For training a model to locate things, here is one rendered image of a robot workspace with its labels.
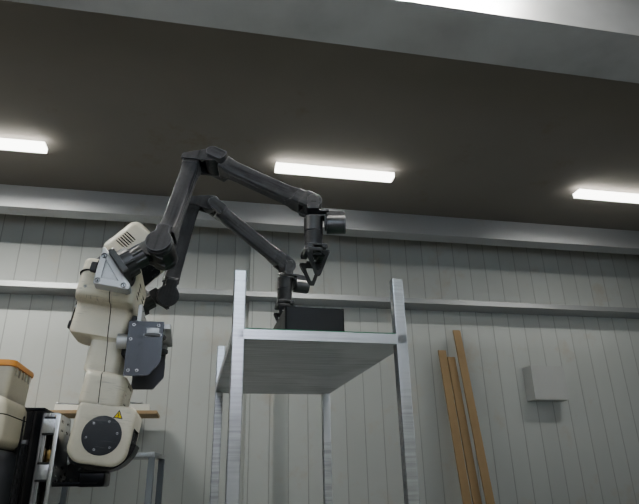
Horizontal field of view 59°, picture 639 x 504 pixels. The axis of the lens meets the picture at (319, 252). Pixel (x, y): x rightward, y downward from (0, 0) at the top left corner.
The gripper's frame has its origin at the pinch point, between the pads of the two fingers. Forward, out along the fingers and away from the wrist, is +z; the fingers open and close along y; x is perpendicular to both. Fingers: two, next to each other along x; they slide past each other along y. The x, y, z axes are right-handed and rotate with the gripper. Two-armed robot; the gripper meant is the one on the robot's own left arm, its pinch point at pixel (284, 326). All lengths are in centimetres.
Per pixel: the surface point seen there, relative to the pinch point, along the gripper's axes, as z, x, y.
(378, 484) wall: 58, -174, 430
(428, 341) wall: -104, -247, 429
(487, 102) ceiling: -239, -193, 141
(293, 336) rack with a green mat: 23, 9, -75
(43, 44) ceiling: -236, 154, 140
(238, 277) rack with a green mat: 8, 24, -75
